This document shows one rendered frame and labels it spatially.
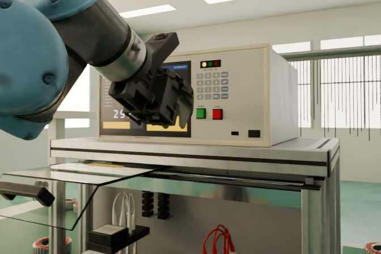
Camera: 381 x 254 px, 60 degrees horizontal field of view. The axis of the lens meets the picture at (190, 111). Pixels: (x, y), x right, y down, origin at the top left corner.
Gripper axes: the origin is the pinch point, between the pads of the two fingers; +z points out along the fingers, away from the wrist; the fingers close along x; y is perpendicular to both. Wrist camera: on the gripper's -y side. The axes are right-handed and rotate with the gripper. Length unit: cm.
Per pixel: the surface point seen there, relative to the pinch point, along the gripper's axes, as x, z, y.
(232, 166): 7.8, 8.4, 8.2
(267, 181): 13.0, 16.3, 8.6
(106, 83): -26.0, 3.3, -9.4
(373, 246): 34, 70, 12
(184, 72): -4.1, 2.8, -10.6
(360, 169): 37, 615, -182
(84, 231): -39, 25, 25
